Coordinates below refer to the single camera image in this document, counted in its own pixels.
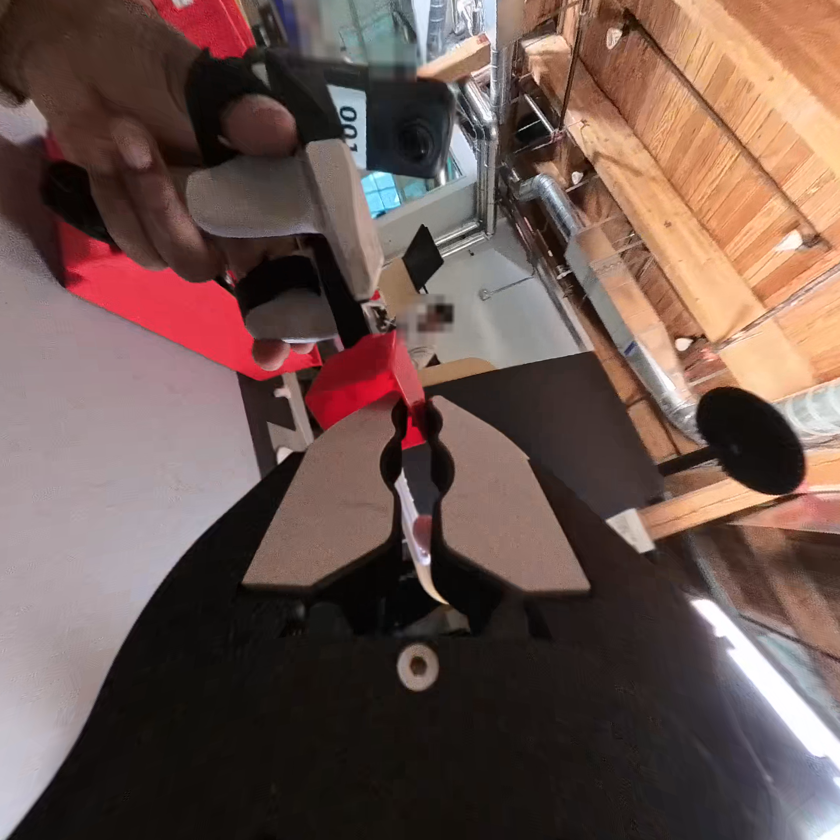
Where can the red single-stud toy brick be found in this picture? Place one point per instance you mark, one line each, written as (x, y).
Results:
(361, 387)

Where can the black panel with wooden frame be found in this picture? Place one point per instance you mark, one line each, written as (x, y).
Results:
(558, 433)
(420, 259)

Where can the small white plastic clip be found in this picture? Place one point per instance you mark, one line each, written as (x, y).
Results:
(282, 394)

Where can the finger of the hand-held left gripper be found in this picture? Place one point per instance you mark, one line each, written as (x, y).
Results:
(348, 216)
(341, 295)

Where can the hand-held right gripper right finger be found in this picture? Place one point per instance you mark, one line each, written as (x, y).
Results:
(505, 518)

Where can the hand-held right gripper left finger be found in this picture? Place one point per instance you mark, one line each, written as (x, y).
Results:
(328, 518)

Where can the silver air duct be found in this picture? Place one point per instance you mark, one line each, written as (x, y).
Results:
(630, 315)
(489, 131)

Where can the black fuzzy ball on pole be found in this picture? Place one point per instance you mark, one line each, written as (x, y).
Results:
(748, 439)

